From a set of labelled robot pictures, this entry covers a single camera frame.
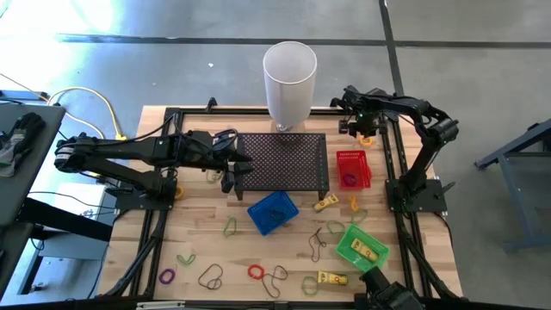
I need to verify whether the blue-grey metal table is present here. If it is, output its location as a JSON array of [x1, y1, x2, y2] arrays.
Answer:
[[474, 118, 551, 253]]

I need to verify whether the yellow power cable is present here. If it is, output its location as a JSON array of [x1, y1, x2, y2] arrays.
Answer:
[[0, 71, 129, 143]]

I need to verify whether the dark rubber band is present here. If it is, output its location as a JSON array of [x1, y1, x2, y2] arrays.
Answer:
[[307, 226, 328, 263], [197, 263, 225, 291], [261, 264, 289, 300], [266, 208, 290, 223]]

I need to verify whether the black grey work glove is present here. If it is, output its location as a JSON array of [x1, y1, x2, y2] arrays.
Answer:
[[0, 112, 46, 178]]

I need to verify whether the red-orange spiral coil tie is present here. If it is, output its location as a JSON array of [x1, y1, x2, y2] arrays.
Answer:
[[246, 263, 266, 281]]

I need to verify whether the blue plastic basket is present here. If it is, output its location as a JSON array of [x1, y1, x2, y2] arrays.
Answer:
[[246, 190, 300, 237]]

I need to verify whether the grey side table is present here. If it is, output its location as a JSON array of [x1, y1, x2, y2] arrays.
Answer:
[[0, 102, 114, 298]]

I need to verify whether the blue metal bar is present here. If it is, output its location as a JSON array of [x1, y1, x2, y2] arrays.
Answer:
[[0, 89, 51, 103]]

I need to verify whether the yellow crayon box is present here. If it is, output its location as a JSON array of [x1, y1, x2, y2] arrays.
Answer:
[[350, 239, 381, 263], [317, 270, 349, 287], [313, 193, 340, 214]]

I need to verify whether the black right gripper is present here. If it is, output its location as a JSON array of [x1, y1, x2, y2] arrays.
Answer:
[[337, 85, 391, 138]]

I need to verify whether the black aluminium table frame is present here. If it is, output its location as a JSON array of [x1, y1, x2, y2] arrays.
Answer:
[[96, 106, 464, 302]]

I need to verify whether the white label strip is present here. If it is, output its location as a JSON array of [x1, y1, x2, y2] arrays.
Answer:
[[377, 302, 426, 310], [136, 301, 186, 310]]

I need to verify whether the green plastic basket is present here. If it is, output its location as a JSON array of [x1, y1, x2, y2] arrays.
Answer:
[[334, 223, 391, 275]]

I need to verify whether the white equipment box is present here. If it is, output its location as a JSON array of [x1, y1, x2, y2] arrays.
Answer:
[[40, 183, 118, 262]]

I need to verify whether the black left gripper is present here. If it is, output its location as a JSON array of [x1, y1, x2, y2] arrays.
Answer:
[[184, 128, 256, 194]]

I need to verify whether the black perforated metal shelf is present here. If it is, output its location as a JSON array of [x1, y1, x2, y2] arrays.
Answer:
[[233, 132, 331, 202]]

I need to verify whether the white cylindrical cup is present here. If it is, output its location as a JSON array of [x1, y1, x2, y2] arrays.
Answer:
[[262, 40, 319, 133]]

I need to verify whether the red plastic basket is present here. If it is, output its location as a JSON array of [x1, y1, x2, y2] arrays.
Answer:
[[335, 149, 373, 191]]

